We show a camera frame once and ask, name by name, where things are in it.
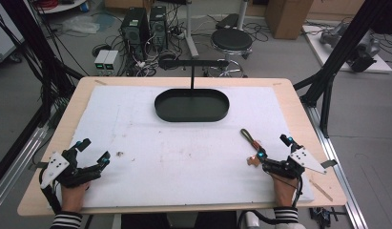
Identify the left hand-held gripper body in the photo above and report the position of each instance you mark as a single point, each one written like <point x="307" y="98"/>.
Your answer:
<point x="68" y="173"/>

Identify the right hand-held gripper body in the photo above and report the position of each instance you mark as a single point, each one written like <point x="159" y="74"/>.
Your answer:
<point x="287" y="167"/>

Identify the person's right hand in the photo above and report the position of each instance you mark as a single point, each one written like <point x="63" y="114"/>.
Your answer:
<point x="284" y="191"/>

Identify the person's left hand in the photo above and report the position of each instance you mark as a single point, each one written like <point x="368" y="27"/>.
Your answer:
<point x="72" y="198"/>

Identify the thin wooden strip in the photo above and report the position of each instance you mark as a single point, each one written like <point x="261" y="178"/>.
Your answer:
<point x="320" y="190"/>

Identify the black parts on floor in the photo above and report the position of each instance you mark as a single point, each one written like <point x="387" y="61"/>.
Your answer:
<point x="324" y="216"/>

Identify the white foam mat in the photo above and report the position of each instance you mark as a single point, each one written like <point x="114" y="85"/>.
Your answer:
<point x="184" y="159"/>

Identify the black stand with oval tray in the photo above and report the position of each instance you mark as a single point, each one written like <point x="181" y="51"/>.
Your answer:
<point x="192" y="106"/>

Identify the white power supply unit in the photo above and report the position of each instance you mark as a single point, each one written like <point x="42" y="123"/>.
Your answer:
<point x="111" y="60"/>
<point x="101" y="60"/>

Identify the person's dark legs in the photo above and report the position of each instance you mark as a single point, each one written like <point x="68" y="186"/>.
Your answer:
<point x="177" y="221"/>

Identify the white floor board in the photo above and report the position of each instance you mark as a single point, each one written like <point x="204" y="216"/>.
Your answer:
<point x="314" y="44"/>

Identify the grey robot device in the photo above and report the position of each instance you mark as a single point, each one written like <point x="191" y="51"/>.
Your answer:
<point x="363" y="51"/>

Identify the black round stool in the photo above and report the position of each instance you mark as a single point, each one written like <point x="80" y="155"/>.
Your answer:
<point x="231" y="39"/>

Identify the clear plastic bag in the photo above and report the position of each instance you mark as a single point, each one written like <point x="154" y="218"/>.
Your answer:
<point x="80" y="24"/>

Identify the brown cardboard box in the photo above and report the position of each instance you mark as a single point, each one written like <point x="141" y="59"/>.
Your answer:
<point x="287" y="17"/>

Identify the large black computer tower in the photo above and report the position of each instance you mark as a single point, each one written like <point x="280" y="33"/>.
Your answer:
<point x="134" y="31"/>

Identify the black flat pedal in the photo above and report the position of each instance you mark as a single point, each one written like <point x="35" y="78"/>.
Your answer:
<point x="227" y="21"/>

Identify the round white table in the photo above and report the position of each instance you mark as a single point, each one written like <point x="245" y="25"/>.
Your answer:
<point x="61" y="5"/>

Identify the slim black computer tower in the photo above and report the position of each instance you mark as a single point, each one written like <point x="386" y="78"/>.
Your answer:
<point x="158" y="27"/>

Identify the white metal table leg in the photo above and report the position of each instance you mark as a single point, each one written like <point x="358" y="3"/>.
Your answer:
<point x="191" y="31"/>

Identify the aluminium rail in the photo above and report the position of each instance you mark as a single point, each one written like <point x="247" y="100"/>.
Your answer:
<point x="15" y="165"/>
<point x="340" y="178"/>

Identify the black metal frame post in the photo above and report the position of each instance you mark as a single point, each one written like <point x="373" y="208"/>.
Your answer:
<point x="343" y="47"/>
<point x="41" y="47"/>

